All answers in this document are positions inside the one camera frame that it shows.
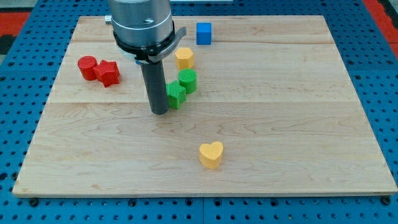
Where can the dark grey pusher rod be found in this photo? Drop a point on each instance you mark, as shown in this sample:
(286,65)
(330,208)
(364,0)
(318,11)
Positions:
(154,79)

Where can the red star block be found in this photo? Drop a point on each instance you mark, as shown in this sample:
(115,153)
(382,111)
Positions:
(107,73)

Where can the yellow heart block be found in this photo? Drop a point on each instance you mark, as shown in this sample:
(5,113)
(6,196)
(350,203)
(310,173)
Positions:
(211,155)

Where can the green star block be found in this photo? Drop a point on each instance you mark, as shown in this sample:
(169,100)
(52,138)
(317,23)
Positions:
(176,94)

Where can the red cylinder block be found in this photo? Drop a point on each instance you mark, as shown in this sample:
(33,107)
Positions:
(86,65)

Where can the blue cube block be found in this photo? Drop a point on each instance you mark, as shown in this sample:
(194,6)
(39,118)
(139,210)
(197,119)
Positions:
(204,33)

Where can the wooden board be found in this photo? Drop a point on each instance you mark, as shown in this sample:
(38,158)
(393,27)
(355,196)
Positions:
(272,89)

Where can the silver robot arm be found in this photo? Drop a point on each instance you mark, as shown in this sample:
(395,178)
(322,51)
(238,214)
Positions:
(142,27)

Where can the yellow hexagon block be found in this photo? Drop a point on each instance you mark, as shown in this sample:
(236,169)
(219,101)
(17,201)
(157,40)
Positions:
(184,58)

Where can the green cylinder block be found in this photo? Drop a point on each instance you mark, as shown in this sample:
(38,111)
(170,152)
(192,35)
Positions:
(187,78)

